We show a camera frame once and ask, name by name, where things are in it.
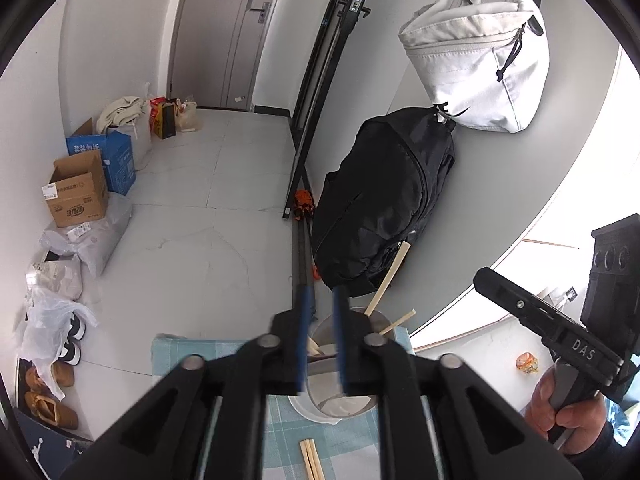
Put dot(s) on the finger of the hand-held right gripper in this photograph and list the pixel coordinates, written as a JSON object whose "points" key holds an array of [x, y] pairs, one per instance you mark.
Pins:
{"points": [[515, 300]]}

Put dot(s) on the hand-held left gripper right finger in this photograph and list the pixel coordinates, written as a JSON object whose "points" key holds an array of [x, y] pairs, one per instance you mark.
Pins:
{"points": [[341, 335]]}

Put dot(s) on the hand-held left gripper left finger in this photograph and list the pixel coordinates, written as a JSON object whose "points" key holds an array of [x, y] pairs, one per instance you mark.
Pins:
{"points": [[305, 335]]}

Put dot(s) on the white grey utensil holder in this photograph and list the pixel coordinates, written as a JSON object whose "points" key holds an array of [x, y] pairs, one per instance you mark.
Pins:
{"points": [[322, 380]]}

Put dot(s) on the white shoulder bag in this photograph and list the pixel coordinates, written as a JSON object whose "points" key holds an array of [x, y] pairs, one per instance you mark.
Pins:
{"points": [[475, 70]]}

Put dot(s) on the person's right forearm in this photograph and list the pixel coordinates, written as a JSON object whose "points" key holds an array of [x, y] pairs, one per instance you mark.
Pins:
{"points": [[605, 452]]}

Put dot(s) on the person's right hand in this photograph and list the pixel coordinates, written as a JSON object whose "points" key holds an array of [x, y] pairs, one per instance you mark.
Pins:
{"points": [[580, 420]]}

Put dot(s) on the small orange ornament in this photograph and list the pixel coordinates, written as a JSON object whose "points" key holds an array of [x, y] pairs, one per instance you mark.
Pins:
{"points": [[527, 362]]}

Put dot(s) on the teal checked tablecloth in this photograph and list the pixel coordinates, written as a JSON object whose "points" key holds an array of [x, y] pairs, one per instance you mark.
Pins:
{"points": [[170, 355]]}

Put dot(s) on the black backpack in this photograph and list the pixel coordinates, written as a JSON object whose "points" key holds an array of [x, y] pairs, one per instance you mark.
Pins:
{"points": [[385, 200]]}

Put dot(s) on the black white sneaker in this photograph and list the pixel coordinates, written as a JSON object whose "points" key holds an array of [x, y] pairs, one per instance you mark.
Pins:
{"points": [[77, 327], [70, 354]]}

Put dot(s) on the white plastic bag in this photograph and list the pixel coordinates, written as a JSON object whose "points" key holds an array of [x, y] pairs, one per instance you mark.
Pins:
{"points": [[95, 240]]}

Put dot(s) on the brown suede shoe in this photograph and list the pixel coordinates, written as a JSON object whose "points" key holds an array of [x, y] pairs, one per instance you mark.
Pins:
{"points": [[52, 410], [60, 374]]}

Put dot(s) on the white shopping bag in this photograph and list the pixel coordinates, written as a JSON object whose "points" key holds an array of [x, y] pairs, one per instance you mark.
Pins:
{"points": [[142, 140]]}

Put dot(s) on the dark yellow box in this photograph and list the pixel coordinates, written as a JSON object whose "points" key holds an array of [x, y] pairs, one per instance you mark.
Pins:
{"points": [[169, 120]]}

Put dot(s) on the white parcel bag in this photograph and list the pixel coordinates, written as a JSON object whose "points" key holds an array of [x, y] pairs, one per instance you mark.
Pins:
{"points": [[57, 275]]}

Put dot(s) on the blue cardboard box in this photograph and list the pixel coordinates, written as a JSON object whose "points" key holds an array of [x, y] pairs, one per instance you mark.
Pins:
{"points": [[117, 160]]}

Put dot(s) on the clear plastic bag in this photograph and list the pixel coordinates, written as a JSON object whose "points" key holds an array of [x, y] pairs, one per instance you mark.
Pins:
{"points": [[45, 325]]}

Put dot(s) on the brown cardboard box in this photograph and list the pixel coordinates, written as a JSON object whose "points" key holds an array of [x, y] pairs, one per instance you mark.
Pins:
{"points": [[75, 200]]}

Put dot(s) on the red yellow snack bag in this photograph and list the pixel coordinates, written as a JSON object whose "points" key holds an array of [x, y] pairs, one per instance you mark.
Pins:
{"points": [[155, 110]]}

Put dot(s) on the black metal rack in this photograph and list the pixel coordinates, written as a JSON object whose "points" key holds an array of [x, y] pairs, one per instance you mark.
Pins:
{"points": [[330, 60]]}

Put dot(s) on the dark blue shoebox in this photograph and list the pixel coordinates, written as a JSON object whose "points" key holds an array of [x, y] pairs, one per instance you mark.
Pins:
{"points": [[40, 447]]}

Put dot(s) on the beige tote bag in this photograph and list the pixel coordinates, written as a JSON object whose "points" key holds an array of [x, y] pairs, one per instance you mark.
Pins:
{"points": [[120, 110]]}

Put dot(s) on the grey door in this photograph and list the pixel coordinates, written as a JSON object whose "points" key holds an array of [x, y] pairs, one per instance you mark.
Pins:
{"points": [[215, 35]]}

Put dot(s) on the wooden window frame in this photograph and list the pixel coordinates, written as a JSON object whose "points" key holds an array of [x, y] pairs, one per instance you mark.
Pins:
{"points": [[550, 244]]}

